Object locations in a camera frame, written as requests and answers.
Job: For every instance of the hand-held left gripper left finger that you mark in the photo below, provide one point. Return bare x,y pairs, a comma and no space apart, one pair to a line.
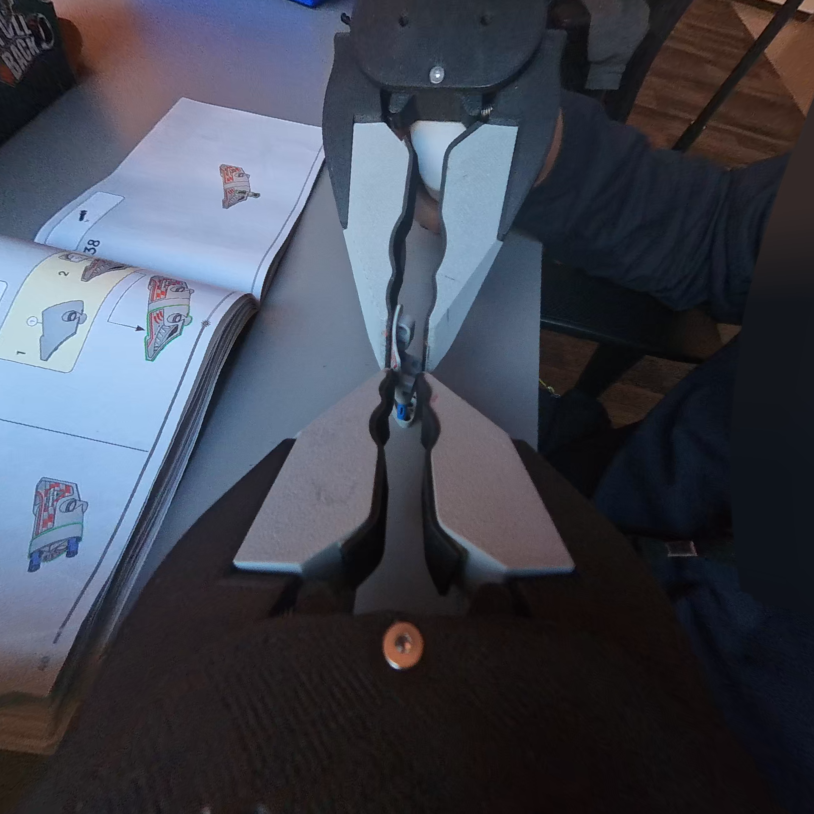
318,496

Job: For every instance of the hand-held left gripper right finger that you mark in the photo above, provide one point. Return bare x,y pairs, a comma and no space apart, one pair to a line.
502,502

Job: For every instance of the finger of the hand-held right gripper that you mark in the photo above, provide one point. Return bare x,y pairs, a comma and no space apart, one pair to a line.
375,210
477,203

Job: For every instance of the small grey lego model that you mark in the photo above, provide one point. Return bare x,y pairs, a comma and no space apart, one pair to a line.
402,407

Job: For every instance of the open lego instruction booklet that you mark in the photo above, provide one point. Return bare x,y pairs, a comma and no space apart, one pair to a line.
127,381

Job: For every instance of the person's right hand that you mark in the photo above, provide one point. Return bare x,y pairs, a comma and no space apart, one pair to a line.
552,149

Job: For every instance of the black chair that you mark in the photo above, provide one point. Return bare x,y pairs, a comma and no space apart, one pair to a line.
636,311

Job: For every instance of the person's dark clothed body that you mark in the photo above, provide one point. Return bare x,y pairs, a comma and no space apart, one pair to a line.
731,509

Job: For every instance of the tan cardboard box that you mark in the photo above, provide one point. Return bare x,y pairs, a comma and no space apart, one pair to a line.
798,60

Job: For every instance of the dark printed box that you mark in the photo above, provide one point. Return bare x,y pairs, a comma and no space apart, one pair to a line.
28,70

